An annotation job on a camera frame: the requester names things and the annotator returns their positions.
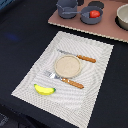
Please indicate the yellow toy banana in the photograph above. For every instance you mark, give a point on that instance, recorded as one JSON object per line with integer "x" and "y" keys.
{"x": 43, "y": 90}

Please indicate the grey frying pan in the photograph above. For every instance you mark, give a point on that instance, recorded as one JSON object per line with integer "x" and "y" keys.
{"x": 85, "y": 15}

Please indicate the red toy tomato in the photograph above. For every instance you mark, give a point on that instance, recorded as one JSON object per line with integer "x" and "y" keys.
{"x": 94, "y": 14}

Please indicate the tan round plate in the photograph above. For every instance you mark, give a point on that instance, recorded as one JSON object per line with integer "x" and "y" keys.
{"x": 67, "y": 66}

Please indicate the beige woven placemat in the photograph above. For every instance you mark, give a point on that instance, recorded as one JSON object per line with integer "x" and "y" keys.
{"x": 67, "y": 102}

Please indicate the grey toy pot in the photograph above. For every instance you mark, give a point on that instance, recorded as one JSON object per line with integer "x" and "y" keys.
{"x": 67, "y": 8}

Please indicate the beige bowl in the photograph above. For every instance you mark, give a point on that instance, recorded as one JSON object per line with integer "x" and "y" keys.
{"x": 122, "y": 14}

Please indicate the fork with orange handle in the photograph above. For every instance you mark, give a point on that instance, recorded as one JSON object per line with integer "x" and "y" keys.
{"x": 66, "y": 80}

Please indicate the knife with orange handle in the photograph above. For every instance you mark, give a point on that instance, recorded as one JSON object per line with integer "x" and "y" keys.
{"x": 78, "y": 56}

